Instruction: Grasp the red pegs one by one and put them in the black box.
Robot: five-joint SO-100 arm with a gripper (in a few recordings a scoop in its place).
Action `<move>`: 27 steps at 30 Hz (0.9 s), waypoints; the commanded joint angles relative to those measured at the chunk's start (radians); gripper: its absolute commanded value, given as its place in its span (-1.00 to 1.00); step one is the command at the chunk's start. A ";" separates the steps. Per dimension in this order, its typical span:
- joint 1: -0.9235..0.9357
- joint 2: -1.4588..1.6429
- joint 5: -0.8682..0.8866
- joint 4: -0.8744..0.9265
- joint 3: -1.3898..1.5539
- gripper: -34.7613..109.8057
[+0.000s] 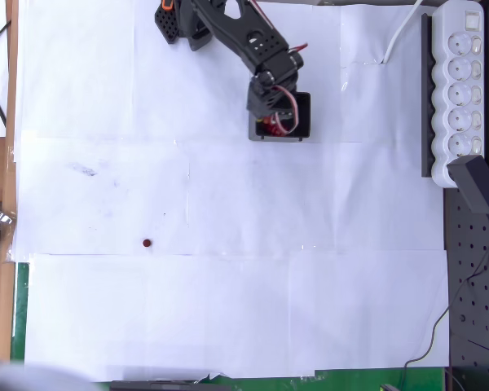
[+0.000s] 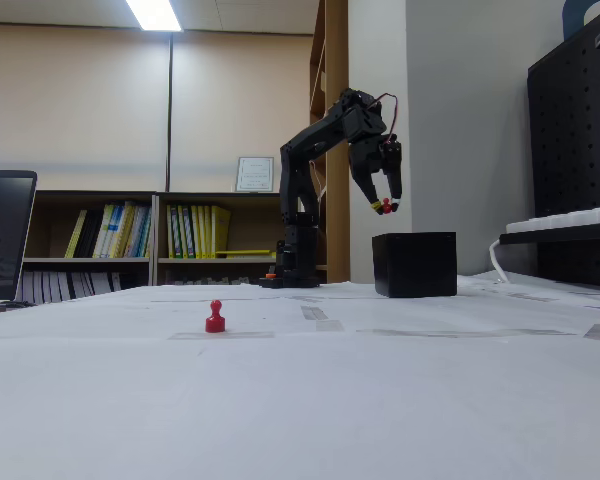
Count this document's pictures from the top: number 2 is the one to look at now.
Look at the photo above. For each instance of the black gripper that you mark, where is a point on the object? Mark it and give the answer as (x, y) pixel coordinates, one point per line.
(369, 161)

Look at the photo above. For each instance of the red bead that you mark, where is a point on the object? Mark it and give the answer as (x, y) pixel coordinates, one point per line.
(215, 324)
(387, 205)

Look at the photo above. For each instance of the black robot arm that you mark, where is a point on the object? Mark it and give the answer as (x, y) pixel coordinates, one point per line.
(300, 200)

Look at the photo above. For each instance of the black box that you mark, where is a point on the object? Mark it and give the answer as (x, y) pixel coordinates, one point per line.
(415, 265)

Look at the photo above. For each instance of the white framed certificate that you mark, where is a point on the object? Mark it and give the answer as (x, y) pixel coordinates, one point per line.
(255, 174)

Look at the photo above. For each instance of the tall wooden bookshelf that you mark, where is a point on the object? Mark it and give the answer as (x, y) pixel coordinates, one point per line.
(337, 60)

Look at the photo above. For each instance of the low wooden bookshelf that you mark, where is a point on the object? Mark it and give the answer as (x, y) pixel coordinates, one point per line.
(245, 220)
(95, 196)

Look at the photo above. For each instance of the yellow flat folder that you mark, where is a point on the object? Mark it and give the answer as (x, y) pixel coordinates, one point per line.
(242, 252)

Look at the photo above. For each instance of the white power strip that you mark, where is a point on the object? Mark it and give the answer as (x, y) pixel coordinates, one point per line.
(570, 217)

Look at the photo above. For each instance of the black pegboard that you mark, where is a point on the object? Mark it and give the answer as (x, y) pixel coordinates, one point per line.
(575, 125)

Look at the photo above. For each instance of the white paper table cover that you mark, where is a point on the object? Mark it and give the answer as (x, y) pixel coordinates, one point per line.
(300, 400)

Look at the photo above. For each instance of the dark blue object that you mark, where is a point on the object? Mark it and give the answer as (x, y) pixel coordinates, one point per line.
(572, 20)

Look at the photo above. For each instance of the ceiling light panel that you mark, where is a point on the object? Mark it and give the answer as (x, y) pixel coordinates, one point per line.
(152, 15)

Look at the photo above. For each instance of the yellow book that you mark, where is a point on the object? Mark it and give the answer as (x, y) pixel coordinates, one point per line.
(76, 234)

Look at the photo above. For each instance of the black laptop screen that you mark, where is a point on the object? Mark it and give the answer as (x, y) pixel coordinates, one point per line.
(0, 235)

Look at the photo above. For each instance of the black wall conduit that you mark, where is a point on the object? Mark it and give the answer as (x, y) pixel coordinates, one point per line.
(170, 100)

